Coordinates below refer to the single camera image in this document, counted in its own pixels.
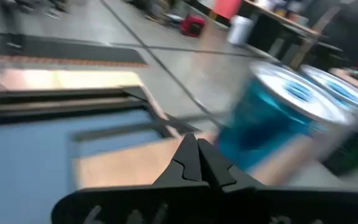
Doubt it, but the wooden workbench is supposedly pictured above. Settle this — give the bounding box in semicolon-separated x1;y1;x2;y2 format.
242;0;329;69

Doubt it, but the black floor mat striped edge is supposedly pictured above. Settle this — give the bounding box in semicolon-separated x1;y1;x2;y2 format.
0;32;149;68

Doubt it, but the blue silver Red Bull can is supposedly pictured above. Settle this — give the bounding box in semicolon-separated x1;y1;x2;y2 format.
298;63;358;116
216;60;358;175

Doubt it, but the red black equipment case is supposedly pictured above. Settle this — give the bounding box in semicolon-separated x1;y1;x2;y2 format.
178;14;207;38

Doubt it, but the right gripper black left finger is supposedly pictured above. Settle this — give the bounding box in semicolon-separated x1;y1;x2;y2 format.
152;133;204;187

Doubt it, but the wooden shelf with black frame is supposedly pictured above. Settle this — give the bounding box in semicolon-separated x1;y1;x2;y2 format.
70;113;326;190

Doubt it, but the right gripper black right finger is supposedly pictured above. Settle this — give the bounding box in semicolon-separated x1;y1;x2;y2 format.
197;138;264;194

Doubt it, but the white bucket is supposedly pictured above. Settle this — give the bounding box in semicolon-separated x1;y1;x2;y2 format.
227;14;254;46

